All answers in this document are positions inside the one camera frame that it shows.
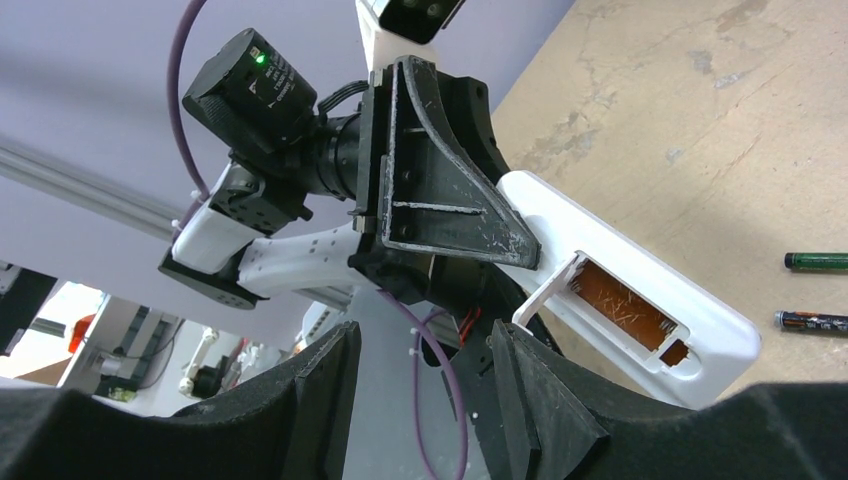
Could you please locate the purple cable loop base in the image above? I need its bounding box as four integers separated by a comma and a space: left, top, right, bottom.
377, 289, 469, 479

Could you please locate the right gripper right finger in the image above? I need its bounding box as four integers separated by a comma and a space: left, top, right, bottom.
491, 322, 847, 479

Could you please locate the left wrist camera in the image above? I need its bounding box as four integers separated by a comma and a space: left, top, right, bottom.
354, 0, 465, 73

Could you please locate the white battery cover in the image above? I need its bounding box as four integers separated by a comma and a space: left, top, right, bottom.
511, 252, 584, 330

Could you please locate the green AAA battery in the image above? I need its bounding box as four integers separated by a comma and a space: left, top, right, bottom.
784, 252, 848, 272

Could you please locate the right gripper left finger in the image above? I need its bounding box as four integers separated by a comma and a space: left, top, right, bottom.
1, 322, 362, 479

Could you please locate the black orange AAA battery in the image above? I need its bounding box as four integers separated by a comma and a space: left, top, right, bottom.
775, 310, 847, 335

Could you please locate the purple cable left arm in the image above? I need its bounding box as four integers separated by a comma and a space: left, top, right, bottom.
165, 0, 213, 227

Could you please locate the white remote control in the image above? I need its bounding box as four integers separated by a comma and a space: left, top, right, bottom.
497, 171, 761, 409

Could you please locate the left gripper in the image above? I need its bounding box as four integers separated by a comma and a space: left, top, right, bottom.
317, 55, 541, 305

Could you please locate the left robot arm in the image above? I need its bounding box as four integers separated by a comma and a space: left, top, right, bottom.
159, 28, 541, 310

